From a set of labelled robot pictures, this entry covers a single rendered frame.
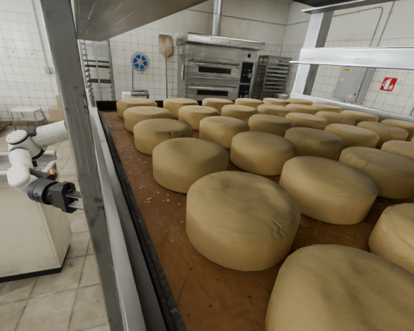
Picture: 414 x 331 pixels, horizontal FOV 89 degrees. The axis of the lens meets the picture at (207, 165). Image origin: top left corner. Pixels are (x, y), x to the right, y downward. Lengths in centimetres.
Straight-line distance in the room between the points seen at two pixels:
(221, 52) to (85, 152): 453
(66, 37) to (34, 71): 552
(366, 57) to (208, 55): 432
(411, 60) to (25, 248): 204
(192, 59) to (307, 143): 440
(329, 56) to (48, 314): 199
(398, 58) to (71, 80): 46
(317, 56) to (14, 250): 199
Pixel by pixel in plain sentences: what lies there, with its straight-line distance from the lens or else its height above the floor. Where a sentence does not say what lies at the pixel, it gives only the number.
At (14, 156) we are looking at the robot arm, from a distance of 117.
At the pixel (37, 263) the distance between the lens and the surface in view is 207.
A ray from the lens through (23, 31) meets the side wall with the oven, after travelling 584.
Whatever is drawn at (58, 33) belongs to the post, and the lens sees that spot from 33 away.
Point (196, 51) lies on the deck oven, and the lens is 464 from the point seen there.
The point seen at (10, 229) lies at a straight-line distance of 190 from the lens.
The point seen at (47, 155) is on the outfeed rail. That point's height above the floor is 87.
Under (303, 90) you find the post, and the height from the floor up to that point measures 152.
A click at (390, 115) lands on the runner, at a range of 45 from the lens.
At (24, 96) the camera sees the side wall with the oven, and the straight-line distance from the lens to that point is 601.
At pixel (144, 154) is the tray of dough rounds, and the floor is 149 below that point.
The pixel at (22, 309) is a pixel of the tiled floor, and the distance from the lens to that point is 209.
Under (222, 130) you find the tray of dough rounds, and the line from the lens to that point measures 19.
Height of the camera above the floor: 156
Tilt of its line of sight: 26 degrees down
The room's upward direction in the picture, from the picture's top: 5 degrees clockwise
